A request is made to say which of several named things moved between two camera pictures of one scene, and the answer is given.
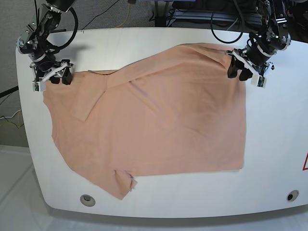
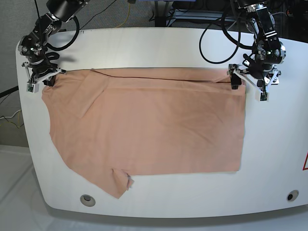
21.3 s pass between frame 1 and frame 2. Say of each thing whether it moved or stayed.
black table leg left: stayed
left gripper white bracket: moved
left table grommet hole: stayed
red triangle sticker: stayed
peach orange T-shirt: moved
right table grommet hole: stayed
